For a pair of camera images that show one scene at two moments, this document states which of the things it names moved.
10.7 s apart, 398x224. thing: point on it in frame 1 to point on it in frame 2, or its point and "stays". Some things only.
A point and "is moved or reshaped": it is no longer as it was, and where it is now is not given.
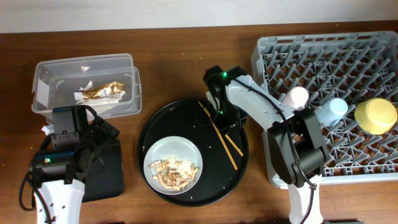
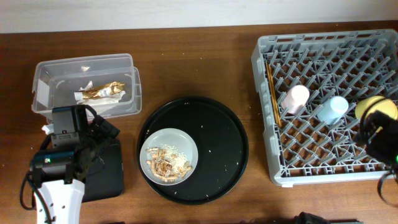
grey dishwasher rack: [354, 66] stays
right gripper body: [227, 117] to [385, 148]
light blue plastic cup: [331, 113] stays
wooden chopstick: [219, 134] to [272, 94]
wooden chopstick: [233, 144] to [275, 96]
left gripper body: [99, 140] stays
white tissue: [106, 97] stays
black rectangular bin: [107, 182] stays
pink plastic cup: [296, 98] stays
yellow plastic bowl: [376, 116] stays
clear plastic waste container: [111, 84] stays
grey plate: [173, 165] is moved or reshaped
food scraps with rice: [174, 172] is moved or reshaped
